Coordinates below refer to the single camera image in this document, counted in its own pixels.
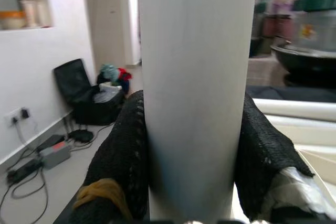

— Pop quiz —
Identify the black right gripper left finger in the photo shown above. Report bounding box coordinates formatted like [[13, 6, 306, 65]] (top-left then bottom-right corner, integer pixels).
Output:
[[68, 89, 150, 224]]

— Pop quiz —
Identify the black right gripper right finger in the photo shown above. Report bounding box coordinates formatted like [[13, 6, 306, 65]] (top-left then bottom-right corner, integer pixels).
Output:
[[235, 93, 333, 221]]

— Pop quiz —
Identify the black router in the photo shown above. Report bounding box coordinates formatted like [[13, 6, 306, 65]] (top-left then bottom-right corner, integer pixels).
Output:
[[68, 129, 95, 143]]

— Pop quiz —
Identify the grey box red label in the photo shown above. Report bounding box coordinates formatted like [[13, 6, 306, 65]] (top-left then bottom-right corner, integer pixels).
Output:
[[39, 141, 72, 169]]

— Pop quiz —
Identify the flat black adapter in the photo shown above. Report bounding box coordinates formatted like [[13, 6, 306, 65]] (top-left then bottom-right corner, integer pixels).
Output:
[[36, 134, 66, 153]]

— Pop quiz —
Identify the black tablecloth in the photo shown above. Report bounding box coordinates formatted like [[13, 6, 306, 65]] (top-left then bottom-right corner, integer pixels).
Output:
[[54, 84, 336, 224]]

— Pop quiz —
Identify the black open suitcase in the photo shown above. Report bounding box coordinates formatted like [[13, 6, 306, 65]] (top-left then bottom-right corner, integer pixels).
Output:
[[54, 58, 125, 126]]

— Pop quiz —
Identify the beige checked fabric cover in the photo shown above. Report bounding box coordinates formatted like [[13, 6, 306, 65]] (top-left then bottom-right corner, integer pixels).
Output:
[[248, 58, 288, 86]]

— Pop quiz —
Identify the black power brick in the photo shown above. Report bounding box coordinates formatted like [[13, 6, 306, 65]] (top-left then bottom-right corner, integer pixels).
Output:
[[7, 157, 44, 184]]

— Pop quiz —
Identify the black wok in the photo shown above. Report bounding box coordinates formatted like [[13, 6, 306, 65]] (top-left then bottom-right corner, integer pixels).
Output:
[[270, 40, 336, 75]]

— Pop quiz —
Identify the clear plastic storage box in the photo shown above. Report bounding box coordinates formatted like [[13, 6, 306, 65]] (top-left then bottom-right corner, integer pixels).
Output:
[[291, 8, 336, 51]]

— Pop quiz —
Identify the beige wooden door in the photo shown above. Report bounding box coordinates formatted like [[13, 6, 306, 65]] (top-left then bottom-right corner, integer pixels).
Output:
[[83, 0, 132, 78]]

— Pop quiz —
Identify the white tall cup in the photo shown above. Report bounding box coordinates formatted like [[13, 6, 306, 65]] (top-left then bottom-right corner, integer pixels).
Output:
[[36, 2, 50, 27], [19, 0, 36, 28]]

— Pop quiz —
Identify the orange rimmed bowl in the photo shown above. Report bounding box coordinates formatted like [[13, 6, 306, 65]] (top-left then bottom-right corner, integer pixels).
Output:
[[0, 10, 26, 29]]

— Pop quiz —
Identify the white wall socket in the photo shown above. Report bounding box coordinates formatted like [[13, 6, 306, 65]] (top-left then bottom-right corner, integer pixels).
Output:
[[3, 107, 32, 127]]

